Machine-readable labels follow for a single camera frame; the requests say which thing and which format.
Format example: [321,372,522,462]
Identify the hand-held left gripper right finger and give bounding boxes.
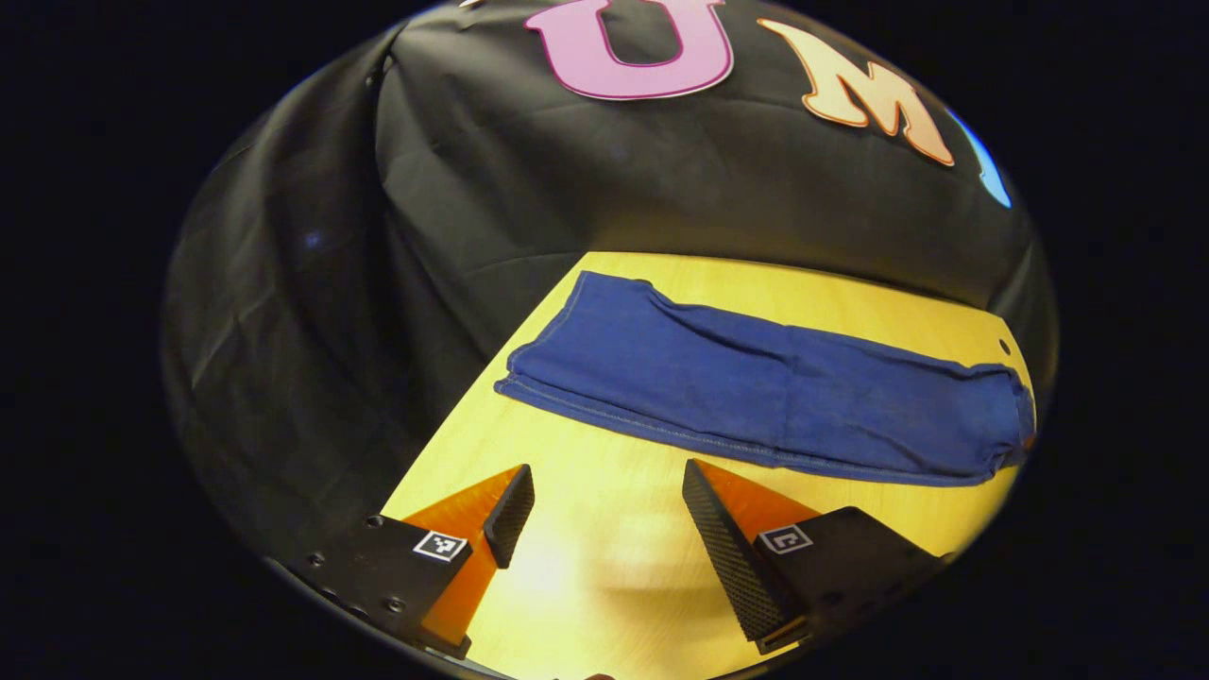
[681,458,948,656]

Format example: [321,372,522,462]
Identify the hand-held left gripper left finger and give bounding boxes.
[281,462,536,661]

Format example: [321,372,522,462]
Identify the blue denim jeans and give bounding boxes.
[494,271,1037,488]

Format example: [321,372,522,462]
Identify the black backdrop cloth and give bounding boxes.
[161,0,1059,568]

